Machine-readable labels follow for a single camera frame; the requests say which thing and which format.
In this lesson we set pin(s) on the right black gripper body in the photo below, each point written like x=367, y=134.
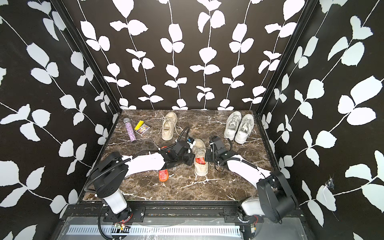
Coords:
x=211, y=157

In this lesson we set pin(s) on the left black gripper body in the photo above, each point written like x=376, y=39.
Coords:
x=187, y=159

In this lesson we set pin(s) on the beige lace sneaker one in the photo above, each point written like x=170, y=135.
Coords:
x=168, y=126
x=199, y=150

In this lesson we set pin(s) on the red orange insole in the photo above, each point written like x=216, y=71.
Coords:
x=163, y=175

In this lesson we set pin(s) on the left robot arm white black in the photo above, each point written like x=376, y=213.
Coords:
x=109, y=174

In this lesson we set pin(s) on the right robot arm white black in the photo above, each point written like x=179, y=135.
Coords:
x=275, y=197

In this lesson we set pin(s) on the white sneaker inner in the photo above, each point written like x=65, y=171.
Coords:
x=232, y=125

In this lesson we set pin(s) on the white sneaker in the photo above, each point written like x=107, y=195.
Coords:
x=232, y=125
x=245, y=129

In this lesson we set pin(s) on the white sneaker outer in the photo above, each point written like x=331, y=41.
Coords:
x=245, y=129

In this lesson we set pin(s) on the purple card box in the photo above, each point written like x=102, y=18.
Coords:
x=143, y=129

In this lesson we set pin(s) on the yellow small block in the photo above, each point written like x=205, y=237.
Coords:
x=140, y=123

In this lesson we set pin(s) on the purple glitter bottle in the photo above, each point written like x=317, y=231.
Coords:
x=130, y=129

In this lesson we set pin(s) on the white ventilation grille strip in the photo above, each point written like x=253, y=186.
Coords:
x=138, y=230

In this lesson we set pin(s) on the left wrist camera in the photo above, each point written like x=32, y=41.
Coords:
x=190, y=141

